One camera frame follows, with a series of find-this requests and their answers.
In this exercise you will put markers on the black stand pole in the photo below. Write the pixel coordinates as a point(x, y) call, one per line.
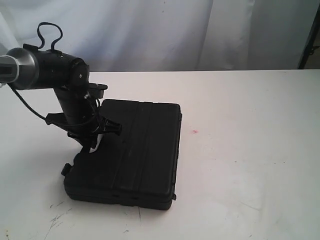
point(310, 47)

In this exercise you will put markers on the white backdrop curtain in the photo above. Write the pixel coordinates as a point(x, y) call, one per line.
point(165, 35)

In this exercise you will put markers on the black plastic tool case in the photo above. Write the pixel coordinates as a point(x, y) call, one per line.
point(137, 167)

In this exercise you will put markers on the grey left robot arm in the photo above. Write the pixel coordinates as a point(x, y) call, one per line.
point(27, 68)

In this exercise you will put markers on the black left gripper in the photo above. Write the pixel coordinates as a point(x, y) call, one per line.
point(81, 118)

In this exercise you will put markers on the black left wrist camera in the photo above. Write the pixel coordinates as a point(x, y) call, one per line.
point(96, 90)

